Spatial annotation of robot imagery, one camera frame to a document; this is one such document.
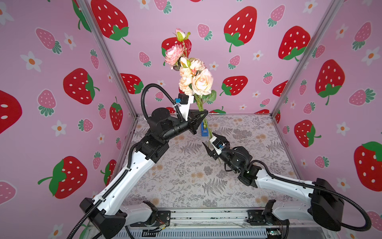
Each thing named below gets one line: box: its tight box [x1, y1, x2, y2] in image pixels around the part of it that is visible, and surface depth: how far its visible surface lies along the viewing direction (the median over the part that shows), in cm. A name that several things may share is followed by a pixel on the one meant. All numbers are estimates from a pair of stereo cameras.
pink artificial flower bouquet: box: [165, 28, 217, 140], surface depth 44 cm
